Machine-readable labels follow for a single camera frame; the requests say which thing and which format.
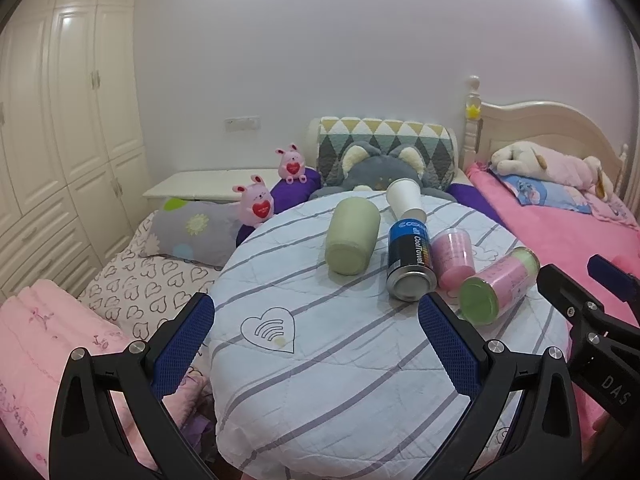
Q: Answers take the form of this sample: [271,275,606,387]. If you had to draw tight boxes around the blue black metal cup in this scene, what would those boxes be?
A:
[386,219,437,302]

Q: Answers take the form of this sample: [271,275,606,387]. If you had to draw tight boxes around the pink clear plastic cup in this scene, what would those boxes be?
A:
[431,228,475,292]

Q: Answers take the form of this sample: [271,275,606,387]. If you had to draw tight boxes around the white paper cup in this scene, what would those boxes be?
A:
[386,178,426,223]

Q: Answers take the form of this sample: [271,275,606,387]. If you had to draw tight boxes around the green ceramic cup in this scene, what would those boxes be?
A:
[324,196,381,275]

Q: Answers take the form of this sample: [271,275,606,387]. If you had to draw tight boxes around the pink bed blanket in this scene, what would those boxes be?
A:
[464,161,640,430]

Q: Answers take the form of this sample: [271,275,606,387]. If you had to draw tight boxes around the blue cartoon pillow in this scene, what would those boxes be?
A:
[490,171,592,214]

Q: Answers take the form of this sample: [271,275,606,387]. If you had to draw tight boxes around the pink folded quilt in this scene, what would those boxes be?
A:
[0,280,131,478]

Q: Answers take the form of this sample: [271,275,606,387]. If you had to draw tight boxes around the pink can green lid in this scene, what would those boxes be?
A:
[458,247,540,326]

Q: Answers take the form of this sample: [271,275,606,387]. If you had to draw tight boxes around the white pink plush dog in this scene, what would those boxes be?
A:
[490,141,614,202]

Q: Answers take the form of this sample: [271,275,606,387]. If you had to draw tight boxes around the heart pattern bed sheet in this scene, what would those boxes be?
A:
[79,214,219,340]

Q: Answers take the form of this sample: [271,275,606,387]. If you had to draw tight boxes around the cream wooden headboard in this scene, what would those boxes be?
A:
[459,75,628,194]

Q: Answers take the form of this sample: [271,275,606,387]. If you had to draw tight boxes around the grey flower pillow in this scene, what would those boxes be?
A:
[140,198,242,270]

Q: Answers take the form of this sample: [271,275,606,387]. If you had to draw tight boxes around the cream wardrobe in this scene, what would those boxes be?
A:
[1,0,150,297]

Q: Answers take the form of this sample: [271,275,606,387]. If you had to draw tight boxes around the grey plush cat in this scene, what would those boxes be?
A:
[310,142,457,203]

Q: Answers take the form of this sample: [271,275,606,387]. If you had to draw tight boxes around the white bedside table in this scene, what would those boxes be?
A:
[143,168,280,203]

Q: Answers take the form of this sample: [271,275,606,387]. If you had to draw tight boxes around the pink bunny plush front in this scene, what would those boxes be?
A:
[232,174,274,228]

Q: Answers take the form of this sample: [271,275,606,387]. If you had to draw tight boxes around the pink bunny plush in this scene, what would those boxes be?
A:
[232,174,274,228]
[276,144,307,184]

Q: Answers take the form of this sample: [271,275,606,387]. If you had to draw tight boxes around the purple cushion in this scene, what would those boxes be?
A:
[235,168,321,246]

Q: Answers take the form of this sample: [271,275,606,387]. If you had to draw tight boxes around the triangle pattern bolster pillow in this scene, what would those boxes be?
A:
[303,116,458,191]

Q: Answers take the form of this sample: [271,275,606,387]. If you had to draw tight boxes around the pink bunny plush rear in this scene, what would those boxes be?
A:
[276,144,307,184]

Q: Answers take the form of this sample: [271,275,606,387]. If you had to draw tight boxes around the white wall socket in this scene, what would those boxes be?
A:
[224,116,260,132]

